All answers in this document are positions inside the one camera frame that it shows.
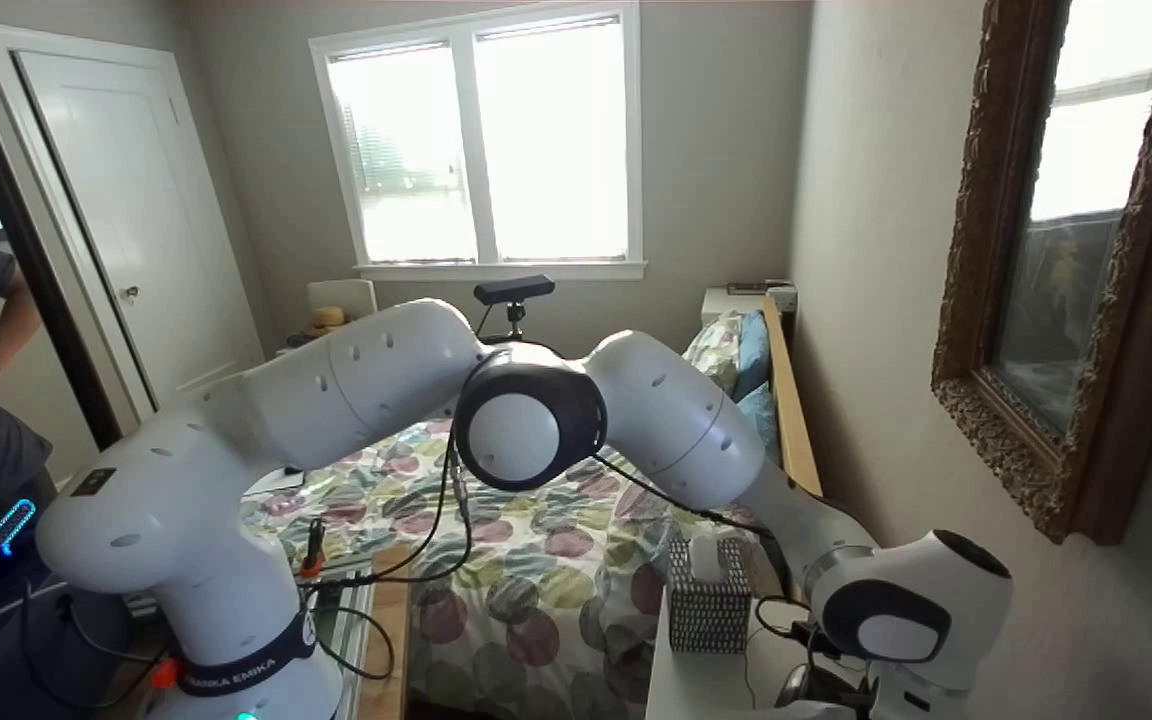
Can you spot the wooden bed footboard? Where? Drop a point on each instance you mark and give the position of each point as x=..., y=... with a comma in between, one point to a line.
x=386, y=690

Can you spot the wooden bed headboard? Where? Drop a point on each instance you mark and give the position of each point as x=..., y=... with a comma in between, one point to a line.
x=798, y=459

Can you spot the white chair with yellow toy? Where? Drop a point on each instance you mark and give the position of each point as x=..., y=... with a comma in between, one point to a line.
x=342, y=300

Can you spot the blue pillow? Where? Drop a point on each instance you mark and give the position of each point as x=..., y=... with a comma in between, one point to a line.
x=733, y=353

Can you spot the white door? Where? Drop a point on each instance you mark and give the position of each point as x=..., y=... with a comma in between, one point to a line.
x=117, y=154

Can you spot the white framed window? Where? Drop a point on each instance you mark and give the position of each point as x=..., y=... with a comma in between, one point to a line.
x=492, y=142

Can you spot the white bedside cabinet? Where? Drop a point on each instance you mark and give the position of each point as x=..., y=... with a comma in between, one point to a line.
x=726, y=685

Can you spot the patterned tissue box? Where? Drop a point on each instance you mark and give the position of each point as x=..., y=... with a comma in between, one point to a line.
x=709, y=596

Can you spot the ornate framed mirror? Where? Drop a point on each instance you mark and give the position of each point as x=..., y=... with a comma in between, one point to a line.
x=1045, y=321

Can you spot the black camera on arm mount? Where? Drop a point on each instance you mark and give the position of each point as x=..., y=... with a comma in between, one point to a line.
x=513, y=293

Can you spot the floral bed cover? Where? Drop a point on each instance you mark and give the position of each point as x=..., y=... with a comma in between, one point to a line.
x=528, y=604

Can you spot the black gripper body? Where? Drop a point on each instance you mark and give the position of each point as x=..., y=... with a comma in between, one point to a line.
x=828, y=677

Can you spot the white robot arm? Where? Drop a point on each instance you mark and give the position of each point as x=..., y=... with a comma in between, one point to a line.
x=161, y=511

